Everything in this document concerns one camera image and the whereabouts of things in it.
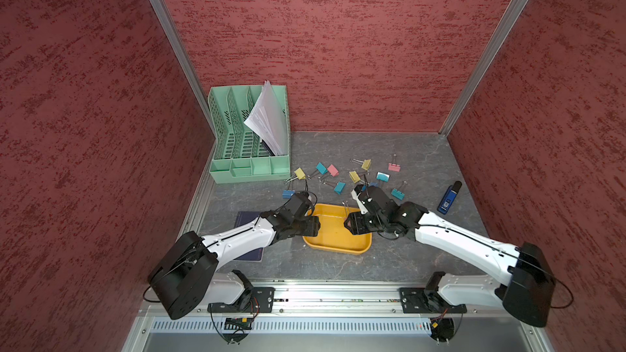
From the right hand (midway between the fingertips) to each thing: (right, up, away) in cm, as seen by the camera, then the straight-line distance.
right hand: (352, 227), depth 79 cm
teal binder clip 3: (+22, +8, +20) cm, 31 cm away
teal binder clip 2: (-3, +11, +21) cm, 24 cm away
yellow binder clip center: (+5, +14, +24) cm, 29 cm away
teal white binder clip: (+17, +15, +25) cm, 33 cm away
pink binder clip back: (+23, +19, +30) cm, 42 cm away
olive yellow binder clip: (+10, +20, +28) cm, 36 cm away
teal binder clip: (-10, +18, +27) cm, 34 cm away
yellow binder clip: (-20, +16, +24) cm, 35 cm away
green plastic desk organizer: (-49, +25, +33) cm, 64 cm away
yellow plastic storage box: (-6, -6, +8) cm, 12 cm away
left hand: (-14, -3, +7) cm, 16 cm away
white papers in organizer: (-31, +38, +16) cm, 52 cm away
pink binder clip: (-5, +17, +25) cm, 31 cm away
